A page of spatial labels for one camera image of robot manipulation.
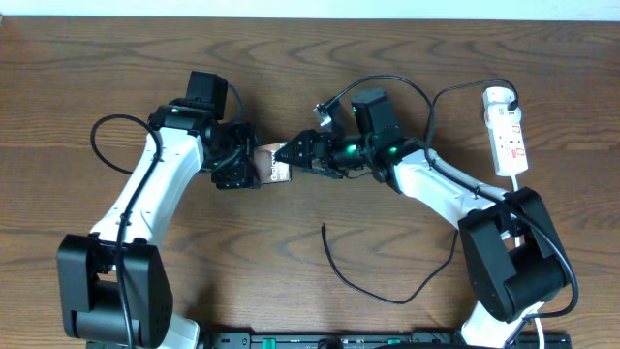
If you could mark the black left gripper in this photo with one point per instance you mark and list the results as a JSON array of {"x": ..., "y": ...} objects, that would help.
[{"x": 240, "y": 158}]

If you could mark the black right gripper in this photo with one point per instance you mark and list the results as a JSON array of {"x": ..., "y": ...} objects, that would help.
[{"x": 311, "y": 137}]

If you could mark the rose gold Galaxy smartphone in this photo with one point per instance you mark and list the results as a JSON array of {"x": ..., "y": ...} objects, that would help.
[{"x": 271, "y": 171}]

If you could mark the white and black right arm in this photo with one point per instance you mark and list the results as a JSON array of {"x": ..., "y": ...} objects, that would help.
[{"x": 514, "y": 256}]

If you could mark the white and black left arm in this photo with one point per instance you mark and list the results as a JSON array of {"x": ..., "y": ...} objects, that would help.
[{"x": 114, "y": 289}]

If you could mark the white charger plug adapter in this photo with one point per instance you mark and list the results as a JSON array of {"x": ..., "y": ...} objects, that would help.
[{"x": 498, "y": 115}]

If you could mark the white power strip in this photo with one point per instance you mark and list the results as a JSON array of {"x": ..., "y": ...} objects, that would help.
[{"x": 507, "y": 144}]

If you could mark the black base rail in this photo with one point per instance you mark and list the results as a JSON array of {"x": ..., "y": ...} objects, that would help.
[{"x": 418, "y": 339}]

